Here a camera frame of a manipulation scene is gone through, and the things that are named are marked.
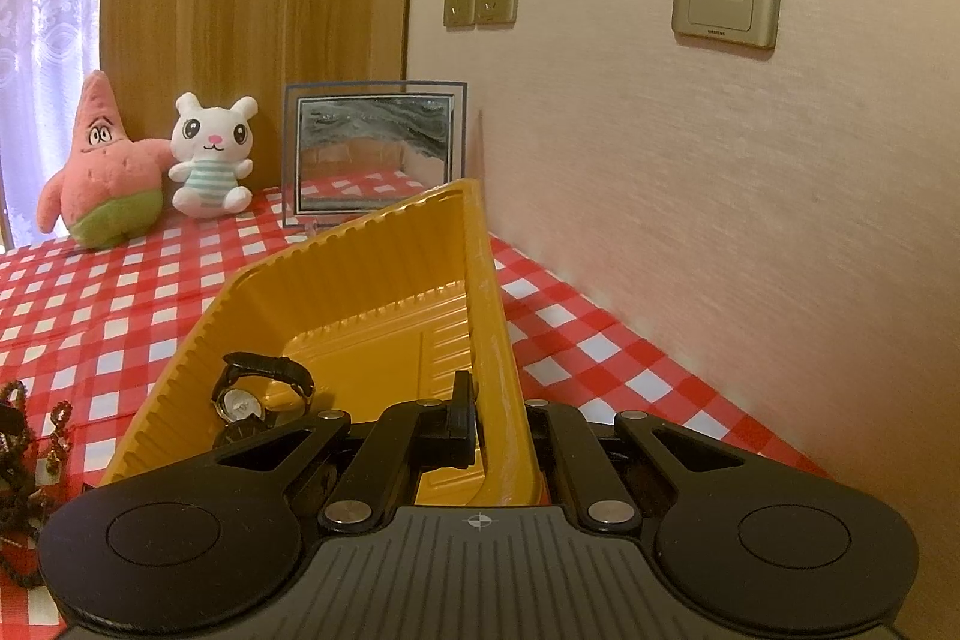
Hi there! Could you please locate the yellow plastic tray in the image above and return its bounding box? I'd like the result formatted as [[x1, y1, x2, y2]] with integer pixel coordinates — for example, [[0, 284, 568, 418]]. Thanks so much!
[[104, 179, 542, 507]]

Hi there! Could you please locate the black strap wristwatch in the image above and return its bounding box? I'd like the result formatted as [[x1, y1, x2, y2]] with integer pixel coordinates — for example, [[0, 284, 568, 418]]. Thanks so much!
[[212, 351, 314, 448]]

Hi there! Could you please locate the dark beaded necklace pile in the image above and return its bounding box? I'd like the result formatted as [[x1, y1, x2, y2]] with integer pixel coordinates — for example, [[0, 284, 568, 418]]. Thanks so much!
[[0, 380, 75, 590]]

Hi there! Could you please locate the white bunny plush toy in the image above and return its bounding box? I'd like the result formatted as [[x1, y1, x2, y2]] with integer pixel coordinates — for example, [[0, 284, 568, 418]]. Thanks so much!
[[167, 92, 259, 220]]

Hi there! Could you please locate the pink starfish plush toy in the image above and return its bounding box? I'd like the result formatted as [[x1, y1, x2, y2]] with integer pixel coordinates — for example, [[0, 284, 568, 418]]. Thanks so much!
[[36, 70, 174, 250]]

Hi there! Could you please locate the sheer purple curtain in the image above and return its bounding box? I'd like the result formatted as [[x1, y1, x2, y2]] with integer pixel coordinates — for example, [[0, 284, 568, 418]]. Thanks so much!
[[2, 0, 101, 248]]

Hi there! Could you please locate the glass sand art frame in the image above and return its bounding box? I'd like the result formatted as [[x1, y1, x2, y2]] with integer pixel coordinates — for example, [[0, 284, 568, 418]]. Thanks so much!
[[280, 80, 469, 229]]

